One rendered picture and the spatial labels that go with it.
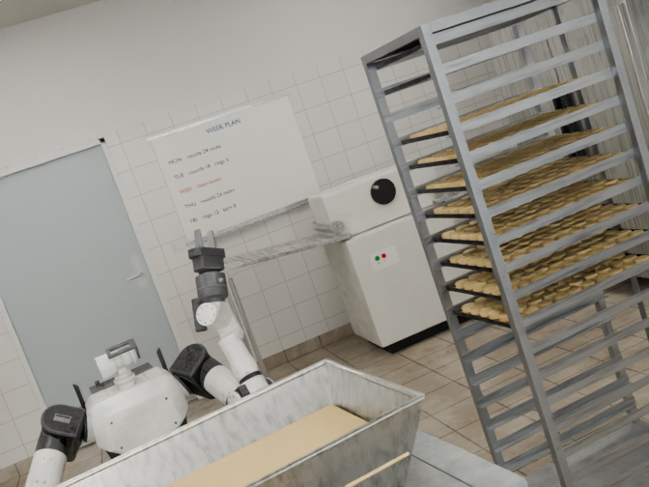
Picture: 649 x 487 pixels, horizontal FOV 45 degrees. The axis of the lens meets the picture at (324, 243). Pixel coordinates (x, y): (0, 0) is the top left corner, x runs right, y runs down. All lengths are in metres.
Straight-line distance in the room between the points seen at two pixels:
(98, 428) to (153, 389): 0.18
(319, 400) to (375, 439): 0.26
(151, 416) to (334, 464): 1.49
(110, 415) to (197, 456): 1.23
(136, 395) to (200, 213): 3.73
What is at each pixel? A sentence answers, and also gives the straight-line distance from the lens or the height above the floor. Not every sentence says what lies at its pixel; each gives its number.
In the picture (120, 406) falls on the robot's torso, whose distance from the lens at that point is 2.34.
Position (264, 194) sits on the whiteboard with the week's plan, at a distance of 6.05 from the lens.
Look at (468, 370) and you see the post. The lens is 2.93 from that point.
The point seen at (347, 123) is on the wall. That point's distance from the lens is 6.27.
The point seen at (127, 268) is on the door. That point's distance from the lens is 5.99.
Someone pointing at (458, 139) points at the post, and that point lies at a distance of 2.35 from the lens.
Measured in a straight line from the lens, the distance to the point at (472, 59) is 2.44.
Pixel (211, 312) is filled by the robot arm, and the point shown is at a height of 1.25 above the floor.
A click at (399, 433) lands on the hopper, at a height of 1.29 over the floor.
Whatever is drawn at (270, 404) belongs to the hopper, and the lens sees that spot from 1.14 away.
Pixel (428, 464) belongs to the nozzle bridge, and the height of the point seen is 1.18.
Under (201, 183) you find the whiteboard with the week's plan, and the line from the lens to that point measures 5.97.
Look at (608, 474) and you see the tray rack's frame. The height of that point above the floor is 0.15.
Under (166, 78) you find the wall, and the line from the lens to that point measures 6.03.
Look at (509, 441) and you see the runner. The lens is 3.07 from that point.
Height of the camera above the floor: 1.64
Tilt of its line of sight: 8 degrees down
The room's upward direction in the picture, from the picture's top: 19 degrees counter-clockwise
